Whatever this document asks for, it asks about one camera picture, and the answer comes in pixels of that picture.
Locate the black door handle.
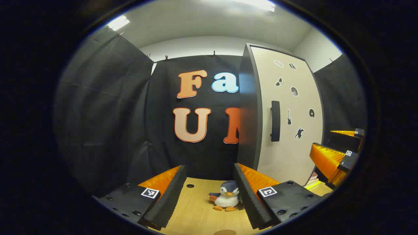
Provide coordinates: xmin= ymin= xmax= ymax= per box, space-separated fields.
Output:
xmin=270 ymin=101 xmax=281 ymax=142

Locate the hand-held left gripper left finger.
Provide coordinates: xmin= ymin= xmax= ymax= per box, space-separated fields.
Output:
xmin=93 ymin=165 xmax=187 ymax=230

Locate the penguin plush toy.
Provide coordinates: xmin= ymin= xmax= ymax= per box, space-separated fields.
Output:
xmin=209 ymin=180 xmax=244 ymax=212

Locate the white cabinet door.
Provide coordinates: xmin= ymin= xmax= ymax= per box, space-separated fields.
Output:
xmin=250 ymin=45 xmax=325 ymax=187

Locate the grey cabinet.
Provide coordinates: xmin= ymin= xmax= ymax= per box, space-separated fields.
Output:
xmin=237 ymin=43 xmax=263 ymax=171

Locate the yellow paper stack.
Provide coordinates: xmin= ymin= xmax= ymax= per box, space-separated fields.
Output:
xmin=304 ymin=171 xmax=324 ymax=191

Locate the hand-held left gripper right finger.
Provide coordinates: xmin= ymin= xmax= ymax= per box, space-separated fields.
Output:
xmin=233 ymin=163 xmax=330 ymax=230

